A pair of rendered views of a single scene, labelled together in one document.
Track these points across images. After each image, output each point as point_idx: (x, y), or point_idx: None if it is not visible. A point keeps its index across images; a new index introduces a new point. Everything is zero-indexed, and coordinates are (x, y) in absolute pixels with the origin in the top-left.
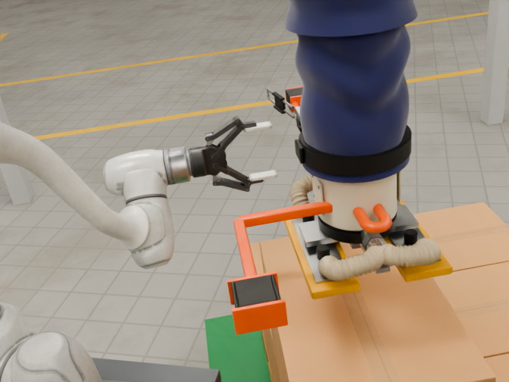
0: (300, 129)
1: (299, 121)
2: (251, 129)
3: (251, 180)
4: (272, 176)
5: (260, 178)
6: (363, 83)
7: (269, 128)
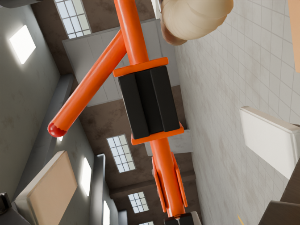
0: (183, 216)
1: (165, 221)
2: (34, 181)
3: (293, 129)
4: (251, 109)
5: (270, 118)
6: None
7: (64, 154)
